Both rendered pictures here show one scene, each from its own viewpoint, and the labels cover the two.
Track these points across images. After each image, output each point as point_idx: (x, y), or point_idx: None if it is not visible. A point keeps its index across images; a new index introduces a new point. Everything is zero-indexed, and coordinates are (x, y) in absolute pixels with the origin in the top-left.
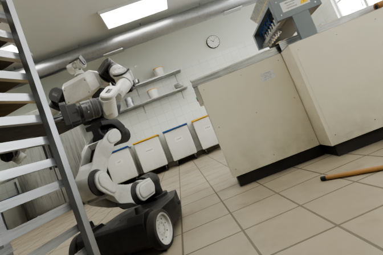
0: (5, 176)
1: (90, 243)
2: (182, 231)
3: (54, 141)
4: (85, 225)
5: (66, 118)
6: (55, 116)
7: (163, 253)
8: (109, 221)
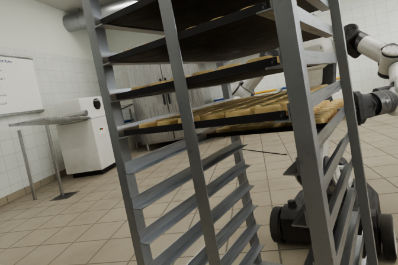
0: (345, 185)
1: (376, 257)
2: (397, 239)
3: (358, 141)
4: (373, 237)
5: (362, 112)
6: None
7: (392, 262)
8: (295, 198)
